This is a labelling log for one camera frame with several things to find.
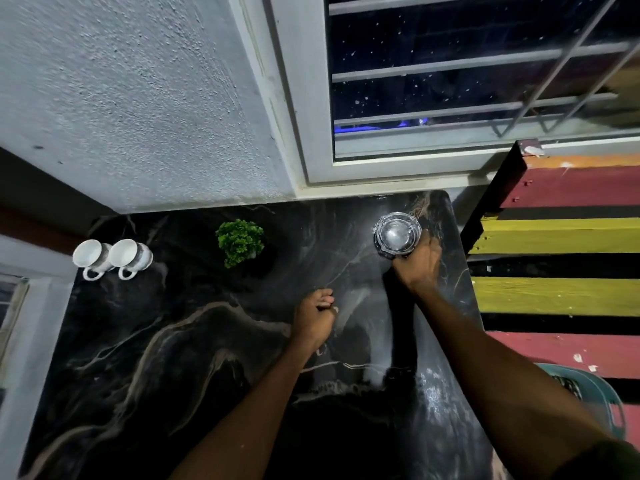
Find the person's right hand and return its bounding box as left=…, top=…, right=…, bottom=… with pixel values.
left=391, top=231, right=444, bottom=297

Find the person's left hand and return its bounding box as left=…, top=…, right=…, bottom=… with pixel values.
left=290, top=289, right=339, bottom=351

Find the clear glass jar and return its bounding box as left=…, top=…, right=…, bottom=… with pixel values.
left=372, top=212, right=424, bottom=260

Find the person's right forearm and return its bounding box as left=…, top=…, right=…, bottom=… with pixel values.
left=411, top=287, right=640, bottom=480

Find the person's left forearm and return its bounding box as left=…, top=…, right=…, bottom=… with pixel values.
left=169, top=337, right=321, bottom=480

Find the small green potted plant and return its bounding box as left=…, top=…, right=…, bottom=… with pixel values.
left=215, top=219, right=266, bottom=269

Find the striped colourful wooden bench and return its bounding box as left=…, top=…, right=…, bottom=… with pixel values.
left=460, top=140, right=640, bottom=450

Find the white framed window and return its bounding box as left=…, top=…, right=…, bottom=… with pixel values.
left=227, top=0, right=640, bottom=200

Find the white ceramic cup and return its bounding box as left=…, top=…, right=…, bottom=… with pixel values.
left=108, top=239, right=154, bottom=281
left=72, top=239, right=117, bottom=282

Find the teal plastic chair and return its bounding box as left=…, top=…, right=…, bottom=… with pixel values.
left=535, top=363, right=627, bottom=442

